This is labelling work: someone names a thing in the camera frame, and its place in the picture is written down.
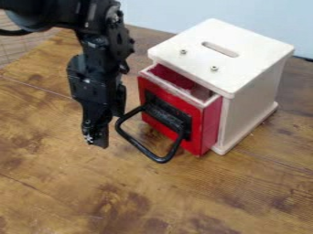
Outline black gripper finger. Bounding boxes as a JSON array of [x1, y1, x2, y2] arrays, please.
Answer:
[[82, 120, 108, 149]]

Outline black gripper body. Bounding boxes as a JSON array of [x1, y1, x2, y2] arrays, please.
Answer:
[[67, 55, 126, 134]]

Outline black drawer handle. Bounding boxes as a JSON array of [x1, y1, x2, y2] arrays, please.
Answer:
[[115, 90, 193, 164]]

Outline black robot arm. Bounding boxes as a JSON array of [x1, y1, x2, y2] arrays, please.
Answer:
[[0, 0, 135, 148]]

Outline white wooden box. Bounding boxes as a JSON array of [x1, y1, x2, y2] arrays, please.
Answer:
[[149, 18, 293, 154]]

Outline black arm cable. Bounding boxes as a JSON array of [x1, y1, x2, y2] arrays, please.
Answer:
[[0, 27, 36, 37]]

